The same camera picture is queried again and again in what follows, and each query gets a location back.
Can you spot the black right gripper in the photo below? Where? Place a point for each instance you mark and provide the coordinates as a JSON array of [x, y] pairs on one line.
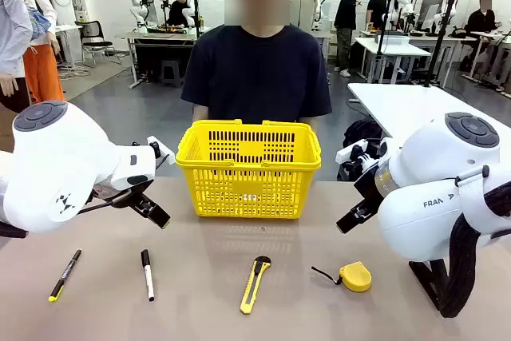
[[371, 189]]

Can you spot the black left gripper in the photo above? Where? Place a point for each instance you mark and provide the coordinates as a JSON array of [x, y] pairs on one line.
[[127, 192]]

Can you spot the black highlighter with yellow cap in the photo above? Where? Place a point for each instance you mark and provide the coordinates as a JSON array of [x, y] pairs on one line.
[[66, 273]]

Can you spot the yellow utility knife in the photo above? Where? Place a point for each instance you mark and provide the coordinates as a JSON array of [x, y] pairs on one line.
[[251, 285]]

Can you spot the person's right forearm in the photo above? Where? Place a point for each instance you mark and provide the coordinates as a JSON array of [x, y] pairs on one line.
[[199, 113]]

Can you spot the person's left forearm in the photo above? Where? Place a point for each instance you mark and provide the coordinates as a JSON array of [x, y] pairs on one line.
[[310, 123]]

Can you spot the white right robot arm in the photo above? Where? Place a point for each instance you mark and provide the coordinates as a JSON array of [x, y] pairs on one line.
[[431, 181]]

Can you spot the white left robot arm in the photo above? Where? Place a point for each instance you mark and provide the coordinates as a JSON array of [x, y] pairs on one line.
[[60, 165]]

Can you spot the yellow plastic shopping basket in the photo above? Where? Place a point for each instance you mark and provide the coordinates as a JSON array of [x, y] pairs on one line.
[[247, 193]]

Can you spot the person in navy t-shirt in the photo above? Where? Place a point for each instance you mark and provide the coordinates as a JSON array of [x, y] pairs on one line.
[[255, 73]]

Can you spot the standing person in black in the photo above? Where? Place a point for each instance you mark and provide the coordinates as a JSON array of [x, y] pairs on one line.
[[345, 17]]

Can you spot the seated person in black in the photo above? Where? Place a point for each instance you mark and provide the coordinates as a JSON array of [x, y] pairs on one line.
[[177, 11]]

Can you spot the person in black shirt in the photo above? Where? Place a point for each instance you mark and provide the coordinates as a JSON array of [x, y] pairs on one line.
[[377, 7]]

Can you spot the person in grey shirt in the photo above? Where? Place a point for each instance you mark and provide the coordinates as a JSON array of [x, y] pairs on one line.
[[429, 3]]

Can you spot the seated person in dark top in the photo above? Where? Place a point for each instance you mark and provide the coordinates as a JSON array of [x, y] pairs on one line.
[[481, 19]]

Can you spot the yellow tape measure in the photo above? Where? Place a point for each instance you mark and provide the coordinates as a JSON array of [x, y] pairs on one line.
[[357, 277]]

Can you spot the white marker with black cap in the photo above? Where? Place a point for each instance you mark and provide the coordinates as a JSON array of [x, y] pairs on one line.
[[148, 277]]

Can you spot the black backpack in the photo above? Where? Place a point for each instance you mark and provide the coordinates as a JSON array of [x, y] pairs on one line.
[[361, 129]]

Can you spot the large white table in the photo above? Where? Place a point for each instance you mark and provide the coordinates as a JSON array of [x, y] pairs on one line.
[[403, 103]]

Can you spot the grey plastic stool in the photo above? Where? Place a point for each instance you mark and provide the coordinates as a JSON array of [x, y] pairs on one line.
[[172, 71]]

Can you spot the grey lab table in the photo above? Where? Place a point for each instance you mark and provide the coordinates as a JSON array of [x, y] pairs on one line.
[[159, 37]]

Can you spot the black office chair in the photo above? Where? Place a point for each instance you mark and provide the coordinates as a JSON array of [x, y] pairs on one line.
[[93, 37]]

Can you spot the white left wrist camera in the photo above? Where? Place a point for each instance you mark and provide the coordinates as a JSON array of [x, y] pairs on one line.
[[166, 155]]

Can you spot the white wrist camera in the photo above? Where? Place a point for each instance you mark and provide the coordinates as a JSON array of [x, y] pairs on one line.
[[166, 155], [347, 153]]

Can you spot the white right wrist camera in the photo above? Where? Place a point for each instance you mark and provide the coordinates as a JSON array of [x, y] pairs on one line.
[[347, 153]]

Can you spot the black camera stand pole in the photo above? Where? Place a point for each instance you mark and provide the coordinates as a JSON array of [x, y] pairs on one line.
[[439, 45], [382, 37]]

